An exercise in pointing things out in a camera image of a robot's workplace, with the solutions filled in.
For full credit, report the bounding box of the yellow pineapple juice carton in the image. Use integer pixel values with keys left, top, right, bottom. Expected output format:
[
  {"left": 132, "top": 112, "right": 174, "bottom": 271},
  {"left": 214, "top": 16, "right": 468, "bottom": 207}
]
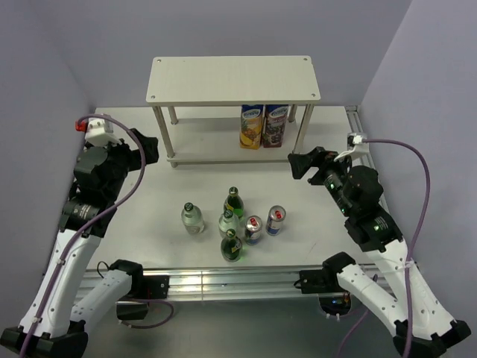
[{"left": 239, "top": 104, "right": 264, "bottom": 150}]

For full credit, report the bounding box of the purple grape juice carton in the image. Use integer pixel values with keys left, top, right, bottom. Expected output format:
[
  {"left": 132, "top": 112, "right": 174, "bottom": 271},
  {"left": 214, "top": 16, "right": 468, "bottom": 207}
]
[{"left": 262, "top": 104, "right": 288, "bottom": 148}]

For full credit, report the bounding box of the aluminium side rail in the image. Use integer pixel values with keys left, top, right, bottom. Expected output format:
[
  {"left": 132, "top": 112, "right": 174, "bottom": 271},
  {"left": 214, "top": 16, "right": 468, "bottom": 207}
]
[{"left": 344, "top": 105, "right": 377, "bottom": 172}]

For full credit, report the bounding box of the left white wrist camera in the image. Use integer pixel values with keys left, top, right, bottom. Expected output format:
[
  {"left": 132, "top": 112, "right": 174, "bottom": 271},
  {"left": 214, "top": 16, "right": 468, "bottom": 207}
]
[{"left": 75, "top": 117, "right": 121, "bottom": 147}]

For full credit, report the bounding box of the blue silver energy drink can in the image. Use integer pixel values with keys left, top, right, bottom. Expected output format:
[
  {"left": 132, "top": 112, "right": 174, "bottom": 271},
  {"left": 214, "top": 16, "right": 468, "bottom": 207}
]
[{"left": 244, "top": 216, "right": 262, "bottom": 245}]

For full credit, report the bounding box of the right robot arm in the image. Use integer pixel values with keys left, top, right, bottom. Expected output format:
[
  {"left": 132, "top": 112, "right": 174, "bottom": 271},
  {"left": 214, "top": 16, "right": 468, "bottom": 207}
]
[{"left": 288, "top": 147, "right": 471, "bottom": 357}]

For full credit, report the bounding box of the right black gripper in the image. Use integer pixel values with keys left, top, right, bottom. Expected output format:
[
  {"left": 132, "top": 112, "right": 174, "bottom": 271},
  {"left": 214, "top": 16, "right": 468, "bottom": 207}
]
[{"left": 288, "top": 145, "right": 357, "bottom": 216}]

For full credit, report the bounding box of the white two-tier shelf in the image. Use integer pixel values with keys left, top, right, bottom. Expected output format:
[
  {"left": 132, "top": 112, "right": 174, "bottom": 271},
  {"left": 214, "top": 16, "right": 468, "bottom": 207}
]
[{"left": 146, "top": 55, "right": 320, "bottom": 167}]

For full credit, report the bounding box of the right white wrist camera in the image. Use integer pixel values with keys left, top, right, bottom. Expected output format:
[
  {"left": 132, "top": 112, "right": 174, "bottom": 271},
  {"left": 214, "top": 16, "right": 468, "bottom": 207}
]
[{"left": 334, "top": 133, "right": 370, "bottom": 162}]

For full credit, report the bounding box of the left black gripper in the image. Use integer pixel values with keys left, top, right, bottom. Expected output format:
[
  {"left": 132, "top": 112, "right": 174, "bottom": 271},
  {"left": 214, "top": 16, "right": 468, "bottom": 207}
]
[{"left": 97, "top": 128, "right": 158, "bottom": 199}]

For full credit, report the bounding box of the clear glass water bottle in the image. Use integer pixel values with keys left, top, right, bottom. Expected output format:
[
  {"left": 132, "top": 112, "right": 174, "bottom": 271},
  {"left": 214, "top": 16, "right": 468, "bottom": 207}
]
[{"left": 181, "top": 202, "right": 205, "bottom": 235}]

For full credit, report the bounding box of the aluminium front rail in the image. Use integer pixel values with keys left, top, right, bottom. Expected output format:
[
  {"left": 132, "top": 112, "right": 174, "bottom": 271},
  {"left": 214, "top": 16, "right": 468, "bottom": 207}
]
[{"left": 138, "top": 265, "right": 322, "bottom": 302}]

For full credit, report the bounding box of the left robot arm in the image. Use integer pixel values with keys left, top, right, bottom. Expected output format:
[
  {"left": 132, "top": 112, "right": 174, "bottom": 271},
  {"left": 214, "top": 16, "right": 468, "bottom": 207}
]
[{"left": 1, "top": 129, "right": 159, "bottom": 357}]

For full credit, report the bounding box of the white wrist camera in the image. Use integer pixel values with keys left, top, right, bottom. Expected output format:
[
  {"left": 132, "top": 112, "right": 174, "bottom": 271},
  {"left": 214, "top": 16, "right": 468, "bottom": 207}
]
[
  {"left": 75, "top": 117, "right": 121, "bottom": 147},
  {"left": 334, "top": 133, "right": 370, "bottom": 162}
]

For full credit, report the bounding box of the green glass bottle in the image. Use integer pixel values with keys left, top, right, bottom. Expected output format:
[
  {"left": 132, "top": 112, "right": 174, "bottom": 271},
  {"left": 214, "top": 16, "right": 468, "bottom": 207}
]
[
  {"left": 221, "top": 229, "right": 243, "bottom": 262},
  {"left": 224, "top": 186, "right": 244, "bottom": 219}
]

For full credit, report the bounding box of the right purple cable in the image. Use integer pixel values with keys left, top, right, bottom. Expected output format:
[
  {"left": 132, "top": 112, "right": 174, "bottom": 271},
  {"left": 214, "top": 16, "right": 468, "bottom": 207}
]
[{"left": 337, "top": 138, "right": 432, "bottom": 358}]

